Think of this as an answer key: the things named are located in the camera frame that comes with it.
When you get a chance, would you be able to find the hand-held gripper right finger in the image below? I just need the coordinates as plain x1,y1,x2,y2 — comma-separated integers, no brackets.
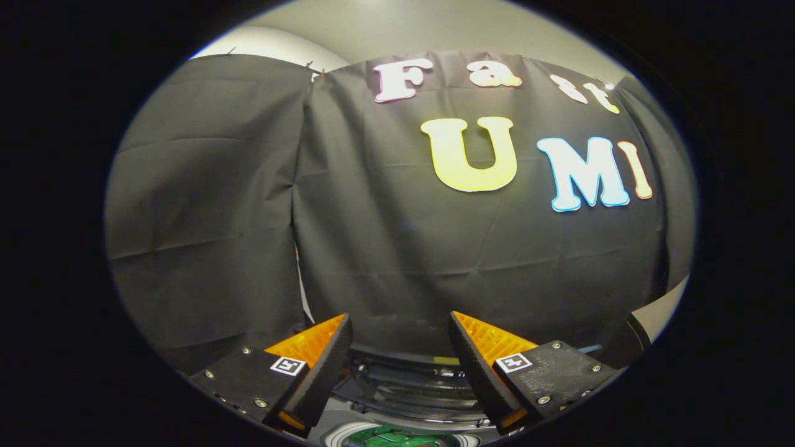
449,311,622,435

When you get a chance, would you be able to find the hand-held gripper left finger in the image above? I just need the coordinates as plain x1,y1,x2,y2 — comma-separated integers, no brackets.
189,314,353,438

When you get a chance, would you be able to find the grey washing machine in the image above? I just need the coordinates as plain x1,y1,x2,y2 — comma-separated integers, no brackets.
311,345,529,447

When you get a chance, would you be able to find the green polo shirt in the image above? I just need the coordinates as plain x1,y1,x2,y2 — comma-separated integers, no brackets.
342,425,460,447

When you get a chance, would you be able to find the black backdrop cloth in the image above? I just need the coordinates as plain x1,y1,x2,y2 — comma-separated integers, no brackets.
104,51,695,373

